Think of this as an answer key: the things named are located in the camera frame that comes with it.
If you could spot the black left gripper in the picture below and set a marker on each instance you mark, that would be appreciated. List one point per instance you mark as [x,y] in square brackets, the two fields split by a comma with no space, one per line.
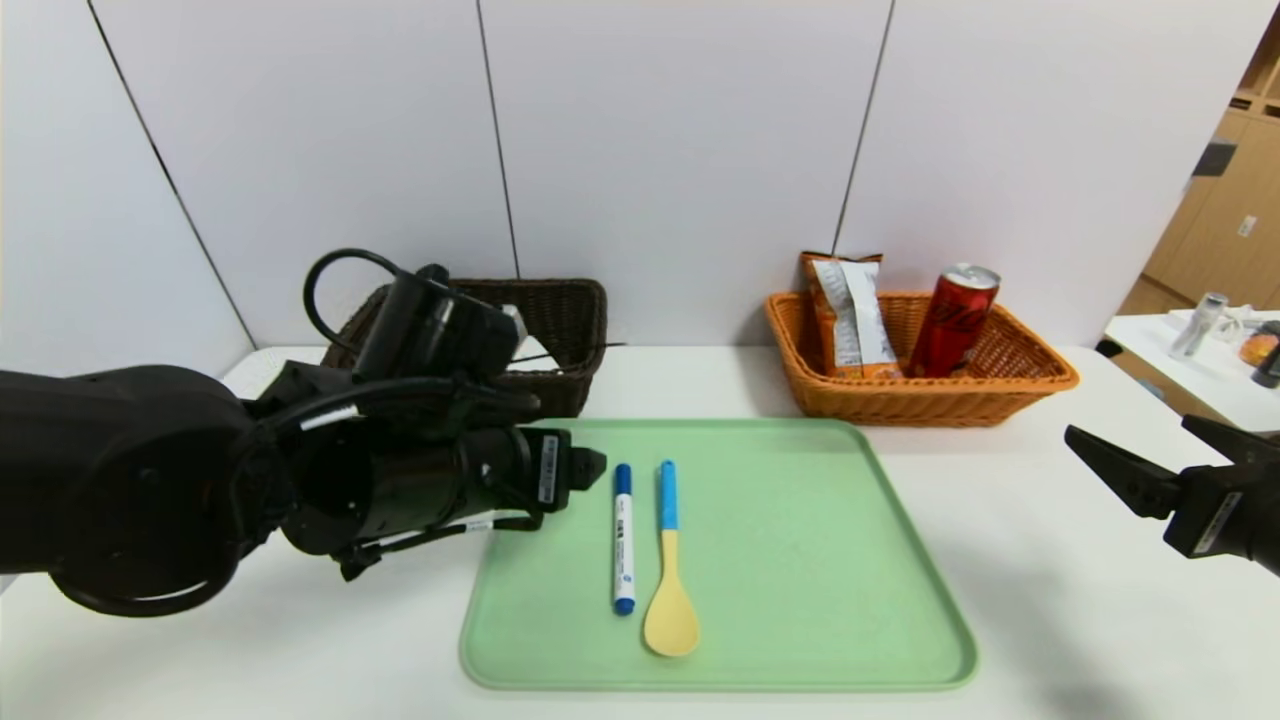
[520,470]

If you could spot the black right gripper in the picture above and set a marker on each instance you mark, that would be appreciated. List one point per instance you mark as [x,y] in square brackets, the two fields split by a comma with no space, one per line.
[1230,515]

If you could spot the white rectangular case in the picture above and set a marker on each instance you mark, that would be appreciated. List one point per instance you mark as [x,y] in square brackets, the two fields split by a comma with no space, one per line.
[528,362]

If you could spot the red soda can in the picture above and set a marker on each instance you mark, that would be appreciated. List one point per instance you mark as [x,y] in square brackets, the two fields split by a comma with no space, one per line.
[952,320]

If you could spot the orange snack bag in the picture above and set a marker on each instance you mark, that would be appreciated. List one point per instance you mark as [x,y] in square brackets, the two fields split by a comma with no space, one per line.
[850,320]

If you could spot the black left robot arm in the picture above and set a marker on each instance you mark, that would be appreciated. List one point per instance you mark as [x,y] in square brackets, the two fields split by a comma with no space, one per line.
[120,470]

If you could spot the dark brown wicker basket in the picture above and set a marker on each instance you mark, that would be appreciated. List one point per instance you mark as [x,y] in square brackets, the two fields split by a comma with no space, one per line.
[575,320]

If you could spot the orange wicker basket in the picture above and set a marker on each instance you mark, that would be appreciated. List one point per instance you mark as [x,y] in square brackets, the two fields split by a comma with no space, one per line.
[920,395]

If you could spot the white side table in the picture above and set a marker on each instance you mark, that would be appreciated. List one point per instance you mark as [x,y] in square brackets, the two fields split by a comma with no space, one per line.
[1180,385]

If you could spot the blue white marker pen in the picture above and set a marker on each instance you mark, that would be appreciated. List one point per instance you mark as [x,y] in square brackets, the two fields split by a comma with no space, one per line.
[623,540]

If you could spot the black remote-like object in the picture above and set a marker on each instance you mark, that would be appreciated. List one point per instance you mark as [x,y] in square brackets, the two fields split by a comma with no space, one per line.
[1268,372]

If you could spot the clear silver bottle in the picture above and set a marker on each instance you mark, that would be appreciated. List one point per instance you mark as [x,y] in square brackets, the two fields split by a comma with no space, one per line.
[1196,330]

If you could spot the small orange round object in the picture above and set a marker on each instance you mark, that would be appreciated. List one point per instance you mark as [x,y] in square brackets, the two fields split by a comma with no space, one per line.
[1256,350]

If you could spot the small clear plastic item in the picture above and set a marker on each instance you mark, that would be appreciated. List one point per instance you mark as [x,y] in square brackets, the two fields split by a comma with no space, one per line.
[1238,322]

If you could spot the light wooden cabinet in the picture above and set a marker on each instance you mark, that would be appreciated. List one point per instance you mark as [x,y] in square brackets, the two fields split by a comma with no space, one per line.
[1230,260]

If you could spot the light green plastic tray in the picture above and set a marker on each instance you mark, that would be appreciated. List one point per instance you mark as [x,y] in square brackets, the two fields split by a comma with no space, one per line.
[800,580]

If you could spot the small black rectangular plate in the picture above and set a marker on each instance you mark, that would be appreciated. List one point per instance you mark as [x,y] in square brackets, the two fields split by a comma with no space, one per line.
[1213,160]

